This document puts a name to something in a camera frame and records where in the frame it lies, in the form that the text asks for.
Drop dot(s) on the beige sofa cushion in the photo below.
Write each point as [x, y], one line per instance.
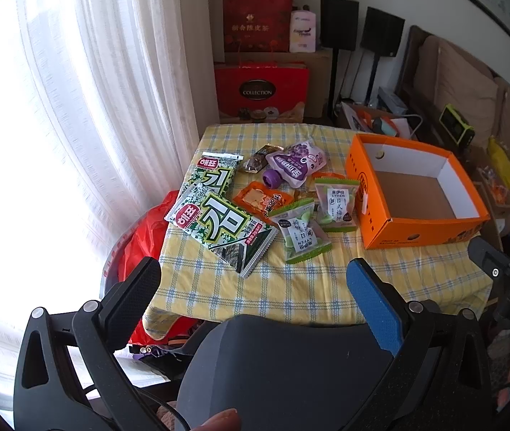
[456, 76]

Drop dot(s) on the purple jelly pouch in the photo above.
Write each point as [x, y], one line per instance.
[288, 164]

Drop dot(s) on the brown cardboard box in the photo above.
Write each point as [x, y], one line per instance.
[320, 81]

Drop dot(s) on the person's left hand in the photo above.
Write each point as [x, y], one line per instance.
[219, 420]

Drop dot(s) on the orange cardboard box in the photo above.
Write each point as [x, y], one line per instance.
[398, 233]

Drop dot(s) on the small golden snack packet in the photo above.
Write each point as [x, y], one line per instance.
[304, 195]

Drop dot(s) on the black speaker stand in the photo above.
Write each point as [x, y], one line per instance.
[372, 81]
[333, 85]

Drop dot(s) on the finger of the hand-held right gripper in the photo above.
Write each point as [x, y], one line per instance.
[488, 256]

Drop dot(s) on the green seaweed packet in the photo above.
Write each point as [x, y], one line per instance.
[212, 175]
[219, 226]

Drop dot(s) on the green plum candy packet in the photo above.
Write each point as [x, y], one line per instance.
[299, 238]
[336, 204]

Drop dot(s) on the green black device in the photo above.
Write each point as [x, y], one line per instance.
[456, 123]

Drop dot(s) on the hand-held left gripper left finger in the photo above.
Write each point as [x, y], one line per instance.
[136, 296]

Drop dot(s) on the dark bag with purple zipper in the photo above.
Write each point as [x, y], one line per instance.
[160, 350]

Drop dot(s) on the white open cardboard box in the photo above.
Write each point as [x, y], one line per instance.
[358, 119]

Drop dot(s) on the yellow plaid tablecloth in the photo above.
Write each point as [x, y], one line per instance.
[308, 287]

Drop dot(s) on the red gift box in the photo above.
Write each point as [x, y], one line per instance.
[259, 76]
[257, 22]

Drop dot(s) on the yellow plastic bag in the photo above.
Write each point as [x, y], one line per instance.
[501, 166]

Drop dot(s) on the red plastic bag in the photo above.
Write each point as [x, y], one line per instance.
[145, 238]

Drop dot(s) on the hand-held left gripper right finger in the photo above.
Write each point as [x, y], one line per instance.
[371, 309]

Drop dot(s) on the dark brown snack packet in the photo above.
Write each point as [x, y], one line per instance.
[257, 159]

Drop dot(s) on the white pink box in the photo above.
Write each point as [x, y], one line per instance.
[303, 31]

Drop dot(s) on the round bin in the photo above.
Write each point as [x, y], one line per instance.
[109, 265]

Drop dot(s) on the dark grey chair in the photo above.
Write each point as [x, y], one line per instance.
[281, 368]

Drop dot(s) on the white curtain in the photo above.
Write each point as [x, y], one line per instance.
[102, 76]

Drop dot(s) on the wooden sofa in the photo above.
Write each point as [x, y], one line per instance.
[409, 63]

